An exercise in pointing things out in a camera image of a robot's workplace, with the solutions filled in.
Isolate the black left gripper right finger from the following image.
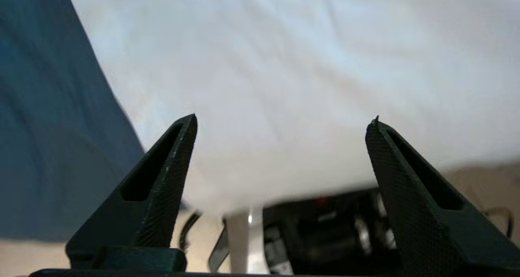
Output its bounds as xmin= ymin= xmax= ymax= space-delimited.
xmin=365 ymin=115 xmax=520 ymax=277

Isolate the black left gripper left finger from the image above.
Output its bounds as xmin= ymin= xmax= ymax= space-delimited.
xmin=66 ymin=114 xmax=198 ymax=272

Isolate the white t-shirt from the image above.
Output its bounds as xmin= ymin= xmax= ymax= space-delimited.
xmin=64 ymin=0 xmax=520 ymax=214

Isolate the blue patterned bed sheet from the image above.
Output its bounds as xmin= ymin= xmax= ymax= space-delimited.
xmin=0 ymin=0 xmax=191 ymax=242

